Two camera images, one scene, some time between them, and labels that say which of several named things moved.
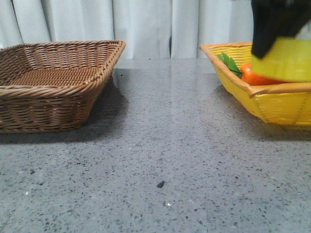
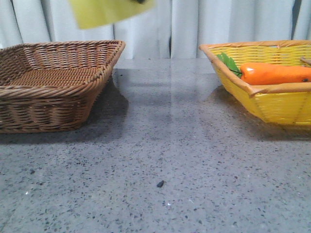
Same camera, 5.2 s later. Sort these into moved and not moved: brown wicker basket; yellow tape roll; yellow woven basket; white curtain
Moved: yellow tape roll
Not moved: white curtain; brown wicker basket; yellow woven basket
